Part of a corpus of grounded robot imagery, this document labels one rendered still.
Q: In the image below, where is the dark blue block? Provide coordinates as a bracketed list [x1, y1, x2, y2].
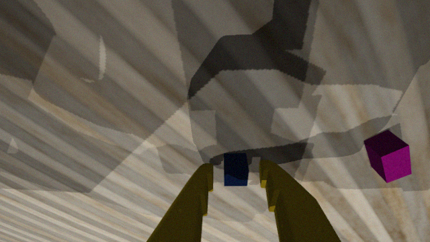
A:
[224, 153, 249, 186]

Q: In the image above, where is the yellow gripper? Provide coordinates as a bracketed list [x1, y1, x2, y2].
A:
[147, 160, 341, 242]

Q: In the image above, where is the magenta cube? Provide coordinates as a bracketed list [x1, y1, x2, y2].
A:
[364, 130, 412, 183]

